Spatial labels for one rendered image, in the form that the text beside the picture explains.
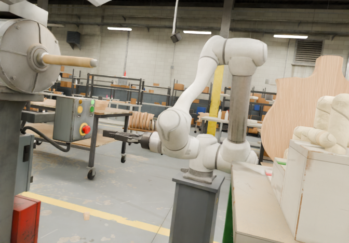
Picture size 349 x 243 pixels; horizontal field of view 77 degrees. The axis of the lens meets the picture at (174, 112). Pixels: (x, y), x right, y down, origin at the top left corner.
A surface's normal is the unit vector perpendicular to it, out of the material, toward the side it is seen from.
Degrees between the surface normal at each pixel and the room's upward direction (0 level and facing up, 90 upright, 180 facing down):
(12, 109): 107
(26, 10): 90
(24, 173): 90
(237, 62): 113
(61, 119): 90
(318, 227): 90
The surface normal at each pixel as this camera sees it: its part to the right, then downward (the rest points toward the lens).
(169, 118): -0.19, -0.37
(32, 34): 0.96, 0.00
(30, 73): 0.92, 0.26
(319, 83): -0.27, 0.02
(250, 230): 0.12, -0.99
